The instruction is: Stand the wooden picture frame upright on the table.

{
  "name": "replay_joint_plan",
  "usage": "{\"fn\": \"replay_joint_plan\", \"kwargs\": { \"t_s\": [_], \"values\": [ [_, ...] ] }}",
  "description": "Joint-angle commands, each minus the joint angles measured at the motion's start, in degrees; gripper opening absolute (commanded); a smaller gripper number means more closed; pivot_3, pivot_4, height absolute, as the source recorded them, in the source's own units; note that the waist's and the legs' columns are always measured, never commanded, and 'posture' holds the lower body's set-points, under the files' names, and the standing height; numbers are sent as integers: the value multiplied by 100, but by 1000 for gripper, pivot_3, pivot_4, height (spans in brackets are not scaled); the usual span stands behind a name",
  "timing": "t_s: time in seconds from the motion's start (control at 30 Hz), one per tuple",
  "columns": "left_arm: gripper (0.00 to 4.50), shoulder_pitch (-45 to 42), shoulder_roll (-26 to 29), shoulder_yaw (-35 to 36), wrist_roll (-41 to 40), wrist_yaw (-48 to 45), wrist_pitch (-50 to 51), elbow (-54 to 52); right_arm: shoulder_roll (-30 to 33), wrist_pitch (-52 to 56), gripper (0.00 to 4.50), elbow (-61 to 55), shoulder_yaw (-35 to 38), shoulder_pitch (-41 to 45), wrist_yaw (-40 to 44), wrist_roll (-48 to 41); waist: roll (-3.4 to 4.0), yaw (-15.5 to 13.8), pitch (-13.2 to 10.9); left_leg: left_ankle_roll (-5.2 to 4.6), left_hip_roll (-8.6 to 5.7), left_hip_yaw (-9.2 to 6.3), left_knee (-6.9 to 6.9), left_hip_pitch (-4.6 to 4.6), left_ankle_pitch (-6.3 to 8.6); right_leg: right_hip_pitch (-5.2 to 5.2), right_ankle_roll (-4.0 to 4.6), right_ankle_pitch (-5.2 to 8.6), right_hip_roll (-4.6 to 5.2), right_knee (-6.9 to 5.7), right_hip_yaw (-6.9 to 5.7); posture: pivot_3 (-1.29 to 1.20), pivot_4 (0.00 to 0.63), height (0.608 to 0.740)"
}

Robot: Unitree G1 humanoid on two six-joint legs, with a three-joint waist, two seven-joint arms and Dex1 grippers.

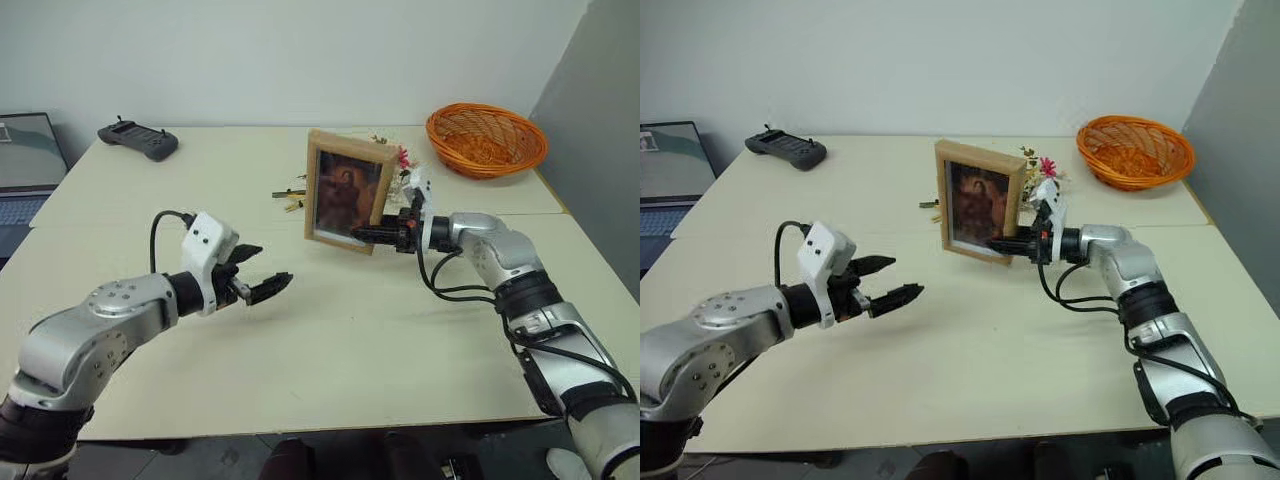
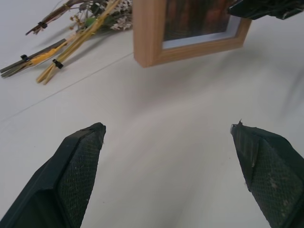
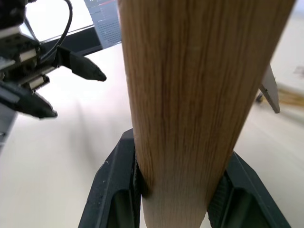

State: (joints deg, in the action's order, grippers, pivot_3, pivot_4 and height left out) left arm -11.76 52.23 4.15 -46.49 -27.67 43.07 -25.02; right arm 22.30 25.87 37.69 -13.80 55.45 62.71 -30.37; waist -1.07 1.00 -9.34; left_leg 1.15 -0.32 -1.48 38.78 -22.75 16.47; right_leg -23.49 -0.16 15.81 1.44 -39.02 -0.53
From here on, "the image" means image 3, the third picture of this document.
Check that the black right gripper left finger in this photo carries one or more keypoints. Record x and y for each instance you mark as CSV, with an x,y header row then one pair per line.
x,y
108,180

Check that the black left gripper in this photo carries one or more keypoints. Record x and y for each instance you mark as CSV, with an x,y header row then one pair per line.
x,y
21,59

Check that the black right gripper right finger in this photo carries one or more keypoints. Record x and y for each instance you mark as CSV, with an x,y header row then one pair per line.
x,y
247,199

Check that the wooden rolling pin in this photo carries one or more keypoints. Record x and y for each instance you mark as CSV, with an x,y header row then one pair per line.
x,y
190,95

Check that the computer monitor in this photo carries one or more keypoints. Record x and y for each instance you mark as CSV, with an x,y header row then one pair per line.
x,y
107,23

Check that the grey angled support leg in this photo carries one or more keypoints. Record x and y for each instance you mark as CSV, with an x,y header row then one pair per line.
x,y
270,88

